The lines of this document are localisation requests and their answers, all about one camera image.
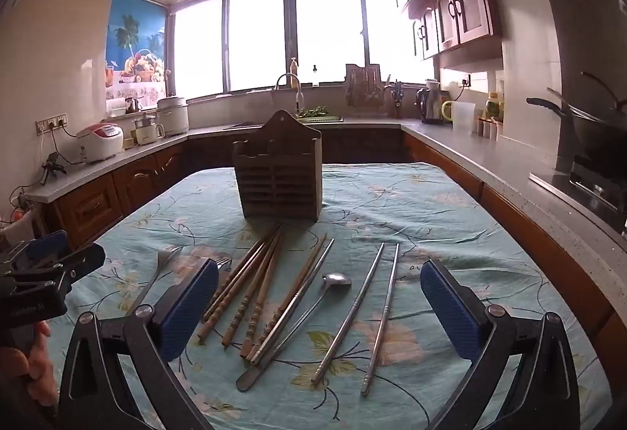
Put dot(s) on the carved wooden chopstick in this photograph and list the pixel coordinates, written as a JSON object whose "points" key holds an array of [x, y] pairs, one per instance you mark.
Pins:
{"points": [[263, 295], [234, 278], [218, 311], [252, 287], [303, 270]]}

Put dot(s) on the gas stove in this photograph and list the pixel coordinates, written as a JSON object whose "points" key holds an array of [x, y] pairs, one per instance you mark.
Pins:
{"points": [[592, 190]]}

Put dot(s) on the wooden utensil holder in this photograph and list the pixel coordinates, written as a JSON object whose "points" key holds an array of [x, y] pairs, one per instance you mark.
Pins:
{"points": [[277, 185]]}

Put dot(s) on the curved metal faucet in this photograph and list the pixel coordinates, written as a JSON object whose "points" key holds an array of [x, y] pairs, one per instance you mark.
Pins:
{"points": [[294, 82]]}

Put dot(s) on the small white electric pot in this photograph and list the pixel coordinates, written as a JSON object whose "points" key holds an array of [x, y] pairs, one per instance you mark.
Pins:
{"points": [[147, 130]]}

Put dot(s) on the white wall socket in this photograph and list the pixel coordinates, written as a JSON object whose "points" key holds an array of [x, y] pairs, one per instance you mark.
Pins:
{"points": [[51, 123]]}

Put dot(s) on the cooking oil bottles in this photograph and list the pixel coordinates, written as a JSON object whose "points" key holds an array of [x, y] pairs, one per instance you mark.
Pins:
{"points": [[494, 105]]}

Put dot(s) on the large white electric cooker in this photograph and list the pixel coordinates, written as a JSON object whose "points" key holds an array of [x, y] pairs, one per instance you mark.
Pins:
{"points": [[172, 116]]}

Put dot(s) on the black wok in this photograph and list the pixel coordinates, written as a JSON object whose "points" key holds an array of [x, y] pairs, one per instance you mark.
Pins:
{"points": [[595, 126]]}

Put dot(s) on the knife and scissors holder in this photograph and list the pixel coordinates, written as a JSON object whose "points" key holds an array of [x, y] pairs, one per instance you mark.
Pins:
{"points": [[397, 94]]}

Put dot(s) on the kitchen window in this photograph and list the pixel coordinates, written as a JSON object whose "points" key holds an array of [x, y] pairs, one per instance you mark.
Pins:
{"points": [[254, 38]]}

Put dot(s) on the dish rack with cutting boards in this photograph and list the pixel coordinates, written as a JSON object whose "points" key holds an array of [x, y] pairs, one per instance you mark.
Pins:
{"points": [[362, 84]]}

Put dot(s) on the small black tripod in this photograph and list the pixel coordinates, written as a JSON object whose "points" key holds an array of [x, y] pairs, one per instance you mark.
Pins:
{"points": [[51, 165]]}

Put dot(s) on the steel electric kettle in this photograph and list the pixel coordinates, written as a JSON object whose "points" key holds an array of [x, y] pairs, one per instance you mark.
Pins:
{"points": [[428, 106]]}

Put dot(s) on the green basket of vegetables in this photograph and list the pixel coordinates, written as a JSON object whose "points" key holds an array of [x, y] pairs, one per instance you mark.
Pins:
{"points": [[316, 113]]}

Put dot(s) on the person's left hand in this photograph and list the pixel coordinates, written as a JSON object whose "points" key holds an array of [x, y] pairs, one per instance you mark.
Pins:
{"points": [[34, 371]]}

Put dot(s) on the fruit print window blind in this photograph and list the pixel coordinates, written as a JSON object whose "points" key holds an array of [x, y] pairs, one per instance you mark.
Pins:
{"points": [[134, 48]]}

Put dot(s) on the metal chopstick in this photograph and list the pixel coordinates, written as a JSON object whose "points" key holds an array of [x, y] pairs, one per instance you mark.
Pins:
{"points": [[381, 319], [313, 271], [348, 313]]}

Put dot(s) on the teal floral tablecloth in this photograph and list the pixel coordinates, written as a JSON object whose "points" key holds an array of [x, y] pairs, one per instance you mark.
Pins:
{"points": [[372, 214]]}

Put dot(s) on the yellow soap bottle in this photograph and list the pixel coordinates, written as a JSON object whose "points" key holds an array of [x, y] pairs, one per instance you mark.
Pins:
{"points": [[294, 67]]}

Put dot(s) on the wooden base cabinets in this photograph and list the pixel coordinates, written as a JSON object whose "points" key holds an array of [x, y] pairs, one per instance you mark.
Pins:
{"points": [[98, 202]]}

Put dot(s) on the metal fork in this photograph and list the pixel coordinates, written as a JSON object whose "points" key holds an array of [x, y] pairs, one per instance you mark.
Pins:
{"points": [[224, 263], [147, 285]]}

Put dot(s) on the red and white rice cooker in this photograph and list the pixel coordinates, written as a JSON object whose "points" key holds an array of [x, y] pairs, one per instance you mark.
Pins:
{"points": [[100, 141]]}

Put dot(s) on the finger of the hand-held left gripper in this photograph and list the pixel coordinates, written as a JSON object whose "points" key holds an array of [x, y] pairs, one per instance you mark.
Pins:
{"points": [[49, 246], [83, 258]]}

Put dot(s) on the wall socket with plug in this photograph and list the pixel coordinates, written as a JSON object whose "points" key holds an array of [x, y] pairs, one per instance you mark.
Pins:
{"points": [[465, 79]]}

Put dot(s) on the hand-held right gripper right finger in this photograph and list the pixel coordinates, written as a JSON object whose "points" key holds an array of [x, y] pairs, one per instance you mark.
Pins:
{"points": [[450, 312]]}

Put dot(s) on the metal spoon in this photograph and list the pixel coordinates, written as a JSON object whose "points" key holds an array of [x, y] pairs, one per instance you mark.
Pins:
{"points": [[337, 280]]}

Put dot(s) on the row of spice jars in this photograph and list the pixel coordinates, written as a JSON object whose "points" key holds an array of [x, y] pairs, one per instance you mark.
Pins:
{"points": [[490, 130]]}

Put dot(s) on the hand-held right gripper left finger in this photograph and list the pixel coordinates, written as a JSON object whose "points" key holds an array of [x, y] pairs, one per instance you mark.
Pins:
{"points": [[188, 307]]}

